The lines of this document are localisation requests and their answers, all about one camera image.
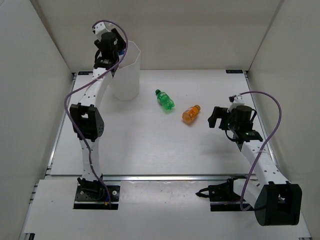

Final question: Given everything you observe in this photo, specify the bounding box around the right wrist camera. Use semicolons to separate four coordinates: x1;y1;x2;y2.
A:
227;94;245;113

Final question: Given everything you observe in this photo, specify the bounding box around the orange plastic bottle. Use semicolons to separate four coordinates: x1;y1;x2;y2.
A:
182;105;201;124

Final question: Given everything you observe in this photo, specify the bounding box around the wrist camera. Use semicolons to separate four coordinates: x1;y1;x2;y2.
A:
227;94;245;113
92;21;112;39

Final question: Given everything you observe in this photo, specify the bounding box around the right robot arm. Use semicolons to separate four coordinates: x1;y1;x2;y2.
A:
208;105;302;226

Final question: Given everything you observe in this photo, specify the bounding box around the green plastic bottle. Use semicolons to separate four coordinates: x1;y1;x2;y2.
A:
155;89;175;111

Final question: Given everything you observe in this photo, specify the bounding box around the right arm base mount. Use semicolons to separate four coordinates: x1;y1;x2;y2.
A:
195;175;246;212

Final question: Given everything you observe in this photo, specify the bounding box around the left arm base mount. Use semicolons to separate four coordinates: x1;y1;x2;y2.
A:
73;177;121;210

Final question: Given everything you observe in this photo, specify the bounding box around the white plastic bin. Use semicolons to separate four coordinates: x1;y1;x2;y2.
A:
109;41;141;101

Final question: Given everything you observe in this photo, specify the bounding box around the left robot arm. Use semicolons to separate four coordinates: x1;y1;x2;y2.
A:
69;23;127;200

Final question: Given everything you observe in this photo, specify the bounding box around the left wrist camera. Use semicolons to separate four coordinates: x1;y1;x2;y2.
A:
92;21;112;39

